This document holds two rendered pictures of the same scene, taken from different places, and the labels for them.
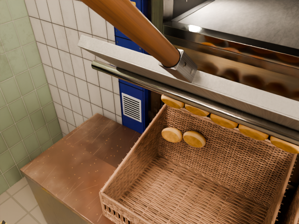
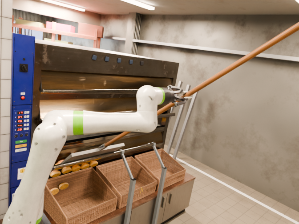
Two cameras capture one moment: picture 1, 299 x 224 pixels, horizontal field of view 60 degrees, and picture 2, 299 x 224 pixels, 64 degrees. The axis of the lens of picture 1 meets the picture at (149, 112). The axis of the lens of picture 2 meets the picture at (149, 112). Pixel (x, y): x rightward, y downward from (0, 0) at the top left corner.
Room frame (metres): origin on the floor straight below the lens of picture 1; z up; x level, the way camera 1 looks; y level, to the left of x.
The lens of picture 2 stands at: (-0.21, 1.81, 2.16)
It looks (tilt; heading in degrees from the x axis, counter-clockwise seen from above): 13 degrees down; 278
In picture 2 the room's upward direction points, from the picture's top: 9 degrees clockwise
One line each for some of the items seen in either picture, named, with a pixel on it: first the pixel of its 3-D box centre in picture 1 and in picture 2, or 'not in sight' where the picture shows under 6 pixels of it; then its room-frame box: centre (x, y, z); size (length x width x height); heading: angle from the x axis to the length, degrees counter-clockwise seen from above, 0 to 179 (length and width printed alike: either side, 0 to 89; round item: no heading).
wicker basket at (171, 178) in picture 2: not in sight; (159, 167); (-0.07, -1.16, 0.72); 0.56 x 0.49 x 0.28; 56
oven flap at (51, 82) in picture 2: not in sight; (122, 82); (0.50, -0.80, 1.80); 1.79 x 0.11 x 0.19; 56
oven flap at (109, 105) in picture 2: not in sight; (119, 105); (0.50, -0.80, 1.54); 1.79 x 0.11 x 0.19; 56
